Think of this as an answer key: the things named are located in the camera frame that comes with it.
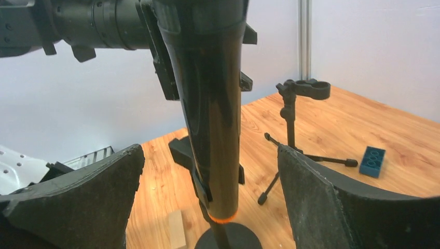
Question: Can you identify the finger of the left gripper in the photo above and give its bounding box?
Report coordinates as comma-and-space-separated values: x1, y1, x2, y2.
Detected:
239, 24, 258, 92

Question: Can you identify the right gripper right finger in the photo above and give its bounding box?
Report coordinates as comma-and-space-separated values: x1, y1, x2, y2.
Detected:
278, 145, 439, 248

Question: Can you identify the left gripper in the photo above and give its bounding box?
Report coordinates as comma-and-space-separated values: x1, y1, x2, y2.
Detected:
1, 1, 180, 101

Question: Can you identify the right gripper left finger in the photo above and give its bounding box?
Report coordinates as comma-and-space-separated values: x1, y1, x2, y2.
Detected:
1, 144, 145, 248

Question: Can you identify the black microphone orange end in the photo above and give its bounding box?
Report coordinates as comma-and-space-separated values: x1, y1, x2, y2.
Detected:
153, 0, 250, 225

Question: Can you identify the black round-base mic stand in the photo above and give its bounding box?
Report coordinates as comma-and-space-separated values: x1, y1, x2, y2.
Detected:
169, 136, 262, 248

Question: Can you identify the black tripod clip mic stand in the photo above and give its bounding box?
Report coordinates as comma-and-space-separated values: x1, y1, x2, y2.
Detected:
257, 78, 359, 206

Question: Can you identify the blue toy brick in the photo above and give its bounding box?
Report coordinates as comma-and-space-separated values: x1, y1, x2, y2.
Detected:
359, 146, 386, 178

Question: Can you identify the small wooden block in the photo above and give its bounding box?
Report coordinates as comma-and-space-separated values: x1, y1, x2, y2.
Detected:
168, 210, 188, 249

